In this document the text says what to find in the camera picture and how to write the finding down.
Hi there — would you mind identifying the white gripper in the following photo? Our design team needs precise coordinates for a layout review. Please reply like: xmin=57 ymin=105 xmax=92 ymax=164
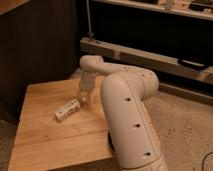
xmin=78 ymin=78 xmax=95 ymax=105

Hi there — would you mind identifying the white bottle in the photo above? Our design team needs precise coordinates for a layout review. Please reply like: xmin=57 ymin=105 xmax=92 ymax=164
xmin=54 ymin=99 xmax=81 ymax=122

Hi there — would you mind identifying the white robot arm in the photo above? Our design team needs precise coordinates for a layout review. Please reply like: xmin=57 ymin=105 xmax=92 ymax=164
xmin=79 ymin=55 xmax=169 ymax=171

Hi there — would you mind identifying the dark ceramic bowl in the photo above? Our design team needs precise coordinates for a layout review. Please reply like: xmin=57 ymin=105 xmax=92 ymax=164
xmin=108 ymin=132 xmax=115 ymax=152

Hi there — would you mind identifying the grey shelf beam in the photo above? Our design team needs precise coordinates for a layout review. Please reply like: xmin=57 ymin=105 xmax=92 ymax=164
xmin=80 ymin=37 xmax=213 ymax=85

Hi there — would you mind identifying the wooden table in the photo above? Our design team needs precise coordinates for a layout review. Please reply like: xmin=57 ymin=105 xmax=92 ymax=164
xmin=8 ymin=79 xmax=112 ymax=171

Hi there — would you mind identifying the metal pole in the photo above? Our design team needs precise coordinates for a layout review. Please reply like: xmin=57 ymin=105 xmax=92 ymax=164
xmin=86 ymin=0 xmax=94 ymax=41

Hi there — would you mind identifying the black object on shelf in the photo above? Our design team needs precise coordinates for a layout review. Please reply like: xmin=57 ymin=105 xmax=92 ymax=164
xmin=177 ymin=58 xmax=209 ymax=70

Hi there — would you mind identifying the upper wooden shelf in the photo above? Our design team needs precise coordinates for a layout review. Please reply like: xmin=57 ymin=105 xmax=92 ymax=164
xmin=95 ymin=0 xmax=213 ymax=21

